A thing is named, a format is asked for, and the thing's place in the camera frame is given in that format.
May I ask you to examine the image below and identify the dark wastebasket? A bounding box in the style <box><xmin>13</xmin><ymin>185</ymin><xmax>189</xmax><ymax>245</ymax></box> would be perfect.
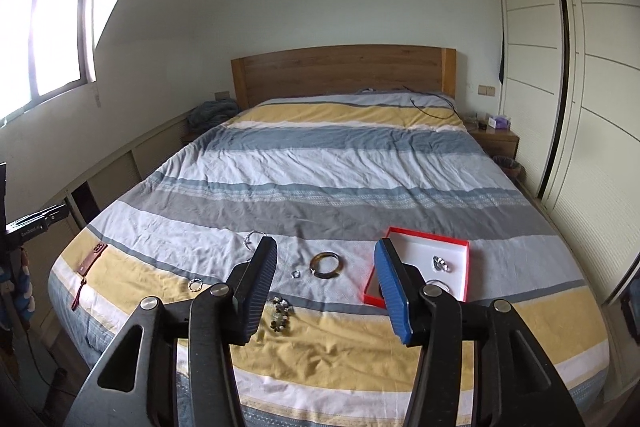
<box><xmin>492</xmin><ymin>155</ymin><xmax>523</xmax><ymax>180</ymax></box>

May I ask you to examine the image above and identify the wide brown bangle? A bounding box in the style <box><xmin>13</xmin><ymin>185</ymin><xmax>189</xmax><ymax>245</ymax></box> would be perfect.
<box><xmin>308</xmin><ymin>253</ymin><xmax>345</xmax><ymax>279</ymax></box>

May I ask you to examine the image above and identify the silver chain bracelet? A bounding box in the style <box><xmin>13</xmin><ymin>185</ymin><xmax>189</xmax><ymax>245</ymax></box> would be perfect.
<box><xmin>243</xmin><ymin>229</ymin><xmax>271</xmax><ymax>253</ymax></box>

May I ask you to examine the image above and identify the wooden headboard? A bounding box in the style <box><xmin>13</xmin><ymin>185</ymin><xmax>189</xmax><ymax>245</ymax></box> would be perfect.
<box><xmin>231</xmin><ymin>44</ymin><xmax>457</xmax><ymax>110</ymax></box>

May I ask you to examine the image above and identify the dark beaded bracelet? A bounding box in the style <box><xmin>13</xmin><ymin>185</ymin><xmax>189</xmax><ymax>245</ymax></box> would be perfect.
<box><xmin>267</xmin><ymin>294</ymin><xmax>295</xmax><ymax>333</ymax></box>

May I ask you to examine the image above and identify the red jewelry box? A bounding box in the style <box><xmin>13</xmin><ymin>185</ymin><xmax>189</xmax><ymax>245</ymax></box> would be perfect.
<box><xmin>362</xmin><ymin>226</ymin><xmax>471</xmax><ymax>310</ymax></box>

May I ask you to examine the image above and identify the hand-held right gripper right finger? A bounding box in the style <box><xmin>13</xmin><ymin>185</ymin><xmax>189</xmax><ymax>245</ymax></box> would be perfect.
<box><xmin>374</xmin><ymin>237</ymin><xmax>587</xmax><ymax>427</ymax></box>

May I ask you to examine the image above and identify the low white wall cabinet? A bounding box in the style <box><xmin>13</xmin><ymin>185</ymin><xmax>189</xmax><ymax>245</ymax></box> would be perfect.
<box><xmin>45</xmin><ymin>112</ymin><xmax>191</xmax><ymax>228</ymax></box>

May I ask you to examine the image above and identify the wooden nightstand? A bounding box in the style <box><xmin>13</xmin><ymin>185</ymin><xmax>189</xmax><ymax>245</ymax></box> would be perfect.
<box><xmin>465</xmin><ymin>127</ymin><xmax>521</xmax><ymax>160</ymax></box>

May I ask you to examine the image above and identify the window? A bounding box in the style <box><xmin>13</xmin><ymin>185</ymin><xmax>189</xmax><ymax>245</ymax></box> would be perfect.
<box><xmin>0</xmin><ymin>0</ymin><xmax>98</xmax><ymax>122</ymax></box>

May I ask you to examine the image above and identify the blue patterned cloth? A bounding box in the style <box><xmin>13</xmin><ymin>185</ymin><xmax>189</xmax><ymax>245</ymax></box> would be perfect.
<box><xmin>0</xmin><ymin>249</ymin><xmax>38</xmax><ymax>348</ymax></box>

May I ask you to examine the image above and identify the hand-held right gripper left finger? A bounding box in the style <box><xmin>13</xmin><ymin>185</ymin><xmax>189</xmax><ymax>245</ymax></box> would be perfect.
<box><xmin>59</xmin><ymin>236</ymin><xmax>279</xmax><ymax>427</ymax></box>

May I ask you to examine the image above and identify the black cable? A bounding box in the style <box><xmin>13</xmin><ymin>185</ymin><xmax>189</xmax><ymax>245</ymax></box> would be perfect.
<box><xmin>402</xmin><ymin>86</ymin><xmax>458</xmax><ymax>120</ymax></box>

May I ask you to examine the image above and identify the grey-blue cloth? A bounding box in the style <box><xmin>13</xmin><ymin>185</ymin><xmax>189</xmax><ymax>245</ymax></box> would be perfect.
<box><xmin>187</xmin><ymin>99</ymin><xmax>241</xmax><ymax>130</ymax></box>

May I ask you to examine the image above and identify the white sliding wardrobe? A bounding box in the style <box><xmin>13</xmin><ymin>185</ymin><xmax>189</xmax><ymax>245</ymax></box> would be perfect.
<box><xmin>487</xmin><ymin>0</ymin><xmax>640</xmax><ymax>308</ymax></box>

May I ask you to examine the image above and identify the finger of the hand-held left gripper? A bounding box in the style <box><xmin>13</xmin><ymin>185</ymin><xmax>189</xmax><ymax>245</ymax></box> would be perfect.
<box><xmin>41</xmin><ymin>204</ymin><xmax>69</xmax><ymax>232</ymax></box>

